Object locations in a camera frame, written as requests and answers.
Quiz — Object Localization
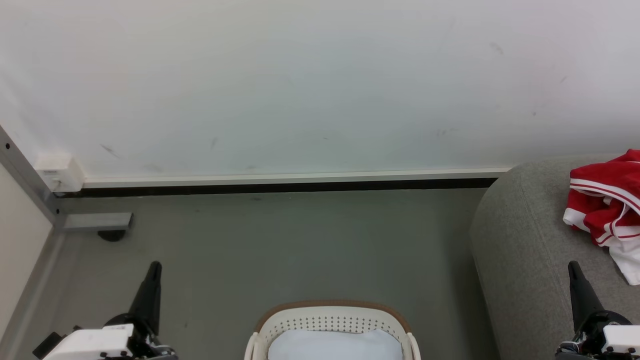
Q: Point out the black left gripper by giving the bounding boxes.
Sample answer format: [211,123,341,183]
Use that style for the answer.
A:
[102,260,179,360]

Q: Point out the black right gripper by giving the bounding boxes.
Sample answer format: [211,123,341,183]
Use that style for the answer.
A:
[556,260,633,360]

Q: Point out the red garment with white trim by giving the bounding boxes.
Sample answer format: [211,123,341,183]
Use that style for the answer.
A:
[562,148,640,286]

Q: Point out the white perforated laundry basket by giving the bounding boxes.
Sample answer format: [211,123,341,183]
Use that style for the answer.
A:
[244,299,422,360]

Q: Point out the grey fabric sofa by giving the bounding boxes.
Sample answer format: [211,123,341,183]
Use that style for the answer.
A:
[469,154,640,360]

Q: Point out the cream partition panel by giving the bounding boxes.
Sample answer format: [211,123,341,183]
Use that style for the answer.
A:
[0,164,54,327]

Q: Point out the white and black baseboard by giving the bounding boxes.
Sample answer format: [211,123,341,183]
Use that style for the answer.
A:
[55,167,512,198]

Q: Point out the white cloth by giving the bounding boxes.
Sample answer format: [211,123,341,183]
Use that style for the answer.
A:
[267,328,404,360]

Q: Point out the white wall junction box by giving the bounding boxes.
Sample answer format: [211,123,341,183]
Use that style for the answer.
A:
[34,153,86,194]

